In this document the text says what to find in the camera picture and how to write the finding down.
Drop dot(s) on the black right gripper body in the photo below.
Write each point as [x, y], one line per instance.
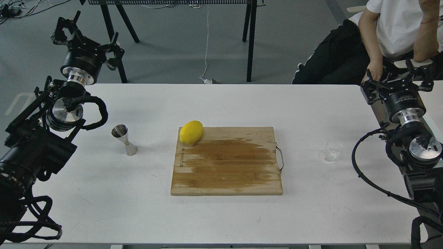
[403, 105]

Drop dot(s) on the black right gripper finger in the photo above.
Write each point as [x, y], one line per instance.
[423, 70]
[371, 89]

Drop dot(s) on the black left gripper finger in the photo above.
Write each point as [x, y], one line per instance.
[113, 47]
[68, 34]

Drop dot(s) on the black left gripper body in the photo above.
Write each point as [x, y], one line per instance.
[84, 56]

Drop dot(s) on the clear glass cup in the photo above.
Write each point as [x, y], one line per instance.
[331, 150]

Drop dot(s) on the steel jigger measuring cup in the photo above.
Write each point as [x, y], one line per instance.
[121, 133]

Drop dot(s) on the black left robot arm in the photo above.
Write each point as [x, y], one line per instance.
[40, 137]

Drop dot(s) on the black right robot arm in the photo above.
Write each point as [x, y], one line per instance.
[411, 146]

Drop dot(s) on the seated person white shirt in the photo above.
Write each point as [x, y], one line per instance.
[387, 30]

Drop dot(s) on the yellow lemon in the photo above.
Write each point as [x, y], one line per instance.
[191, 132]

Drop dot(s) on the wooden cutting board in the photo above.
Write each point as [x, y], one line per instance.
[228, 161]

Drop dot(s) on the black metal frame table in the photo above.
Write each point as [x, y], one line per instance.
[172, 37]

